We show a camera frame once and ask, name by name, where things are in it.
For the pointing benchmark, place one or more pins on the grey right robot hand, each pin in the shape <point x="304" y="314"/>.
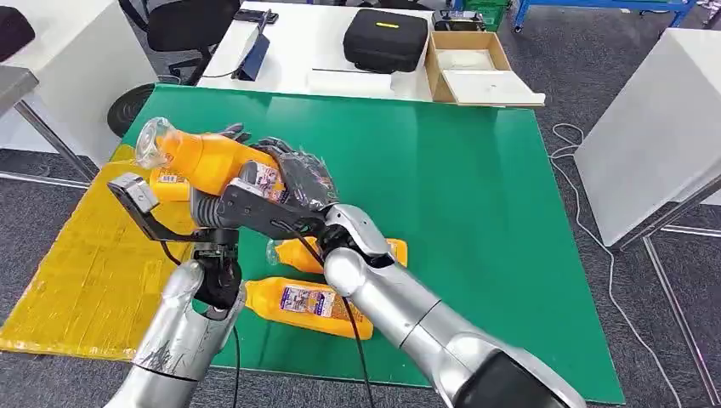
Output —
<point x="304" y="177"/>

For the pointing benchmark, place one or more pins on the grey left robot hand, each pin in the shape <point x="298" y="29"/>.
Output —
<point x="236" y="134"/>

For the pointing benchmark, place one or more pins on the orange drink bottle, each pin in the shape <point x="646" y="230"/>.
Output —
<point x="197" y="155"/>
<point x="270" y="304"/>
<point x="298" y="253"/>
<point x="169" y="188"/>

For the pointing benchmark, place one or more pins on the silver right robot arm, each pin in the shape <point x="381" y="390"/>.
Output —
<point x="394" y="304"/>

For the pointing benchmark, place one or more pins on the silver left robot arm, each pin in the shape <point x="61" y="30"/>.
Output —
<point x="180" y="338"/>

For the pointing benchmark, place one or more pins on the tablet with dark blue cover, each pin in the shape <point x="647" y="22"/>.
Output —
<point x="256" y="56"/>

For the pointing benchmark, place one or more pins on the black phone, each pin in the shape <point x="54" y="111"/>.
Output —
<point x="253" y="16"/>

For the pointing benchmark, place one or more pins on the black office chair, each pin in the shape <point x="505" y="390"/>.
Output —
<point x="186" y="22"/>

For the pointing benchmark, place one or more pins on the green table mat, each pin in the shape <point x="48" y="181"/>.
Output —
<point x="450" y="225"/>

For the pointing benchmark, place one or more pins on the black carrying case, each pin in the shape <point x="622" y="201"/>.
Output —
<point x="383" y="45"/>

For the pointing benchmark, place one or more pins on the cardboard box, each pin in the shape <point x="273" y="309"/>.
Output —
<point x="431" y="62"/>

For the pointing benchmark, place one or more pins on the white cabinet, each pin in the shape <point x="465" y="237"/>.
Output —
<point x="73" y="67"/>

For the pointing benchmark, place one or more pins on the white foam pad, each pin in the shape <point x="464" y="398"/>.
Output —
<point x="464" y="59"/>

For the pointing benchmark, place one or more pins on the yellow sheet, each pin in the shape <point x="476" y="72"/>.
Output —
<point x="84" y="270"/>

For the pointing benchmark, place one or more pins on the white flat board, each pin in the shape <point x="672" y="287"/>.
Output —
<point x="490" y="87"/>

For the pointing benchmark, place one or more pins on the grey metal table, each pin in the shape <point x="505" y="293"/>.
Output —
<point x="14" y="84"/>

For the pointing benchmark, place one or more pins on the black cushion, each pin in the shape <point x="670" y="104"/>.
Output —
<point x="14" y="31"/>

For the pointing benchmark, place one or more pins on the green crate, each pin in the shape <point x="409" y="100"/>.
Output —
<point x="495" y="14"/>

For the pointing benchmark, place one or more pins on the white side table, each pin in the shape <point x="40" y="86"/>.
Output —
<point x="648" y="141"/>

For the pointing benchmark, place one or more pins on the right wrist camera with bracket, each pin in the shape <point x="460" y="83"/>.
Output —
<point x="253" y="211"/>

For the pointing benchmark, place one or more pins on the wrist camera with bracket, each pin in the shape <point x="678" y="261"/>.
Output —
<point x="135" y="191"/>
<point x="253" y="211"/>

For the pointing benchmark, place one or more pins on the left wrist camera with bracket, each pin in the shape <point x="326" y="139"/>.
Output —
<point x="135" y="191"/>

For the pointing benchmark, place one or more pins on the blue metal table frame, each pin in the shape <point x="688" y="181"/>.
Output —
<point x="521" y="14"/>

